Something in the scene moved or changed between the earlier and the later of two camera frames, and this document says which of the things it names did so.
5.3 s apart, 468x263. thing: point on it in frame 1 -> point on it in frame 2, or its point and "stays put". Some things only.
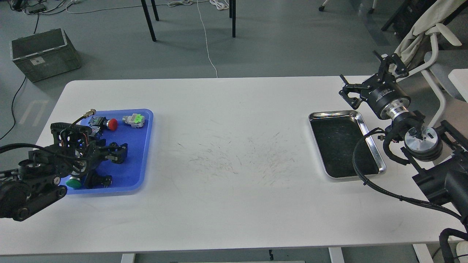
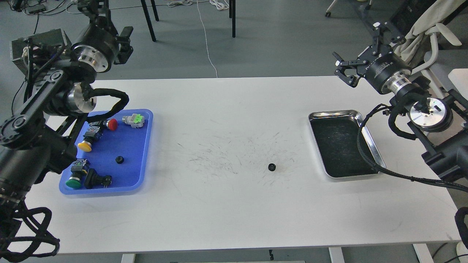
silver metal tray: (336, 133) stays put
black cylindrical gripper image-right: (388, 99) -> (387, 72)
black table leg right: (232, 14) stays put
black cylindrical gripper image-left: (73, 152) -> (97, 49)
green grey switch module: (136, 120) stays put
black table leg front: (148, 18) stays put
